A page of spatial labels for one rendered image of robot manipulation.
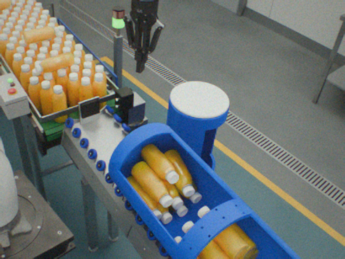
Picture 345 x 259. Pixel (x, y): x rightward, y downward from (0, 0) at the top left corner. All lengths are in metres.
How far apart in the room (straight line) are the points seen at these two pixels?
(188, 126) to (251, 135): 1.60
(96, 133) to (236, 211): 0.85
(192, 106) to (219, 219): 0.78
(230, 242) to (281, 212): 1.70
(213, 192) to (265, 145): 1.92
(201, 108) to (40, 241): 0.93
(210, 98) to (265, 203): 1.21
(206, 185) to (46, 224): 0.56
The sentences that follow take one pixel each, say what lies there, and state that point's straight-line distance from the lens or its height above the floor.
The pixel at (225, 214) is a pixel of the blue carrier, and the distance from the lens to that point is 1.12.
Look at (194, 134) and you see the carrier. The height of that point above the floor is 0.93.
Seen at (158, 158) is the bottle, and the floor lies 1.16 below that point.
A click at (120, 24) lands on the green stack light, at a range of 2.09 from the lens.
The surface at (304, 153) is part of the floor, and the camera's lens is 3.33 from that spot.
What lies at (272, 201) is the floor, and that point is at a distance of 2.88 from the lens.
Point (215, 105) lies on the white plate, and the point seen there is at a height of 1.04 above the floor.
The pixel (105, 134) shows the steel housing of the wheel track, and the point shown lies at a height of 0.93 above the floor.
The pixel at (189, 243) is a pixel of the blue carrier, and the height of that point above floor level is 1.17.
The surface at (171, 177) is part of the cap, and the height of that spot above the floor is 1.15.
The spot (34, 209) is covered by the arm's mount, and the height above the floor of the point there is 1.06.
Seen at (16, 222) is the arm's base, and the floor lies 1.10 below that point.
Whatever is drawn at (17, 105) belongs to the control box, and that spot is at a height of 1.06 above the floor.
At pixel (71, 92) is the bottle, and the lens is 1.90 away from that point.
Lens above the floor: 2.11
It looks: 41 degrees down
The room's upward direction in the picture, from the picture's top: 7 degrees clockwise
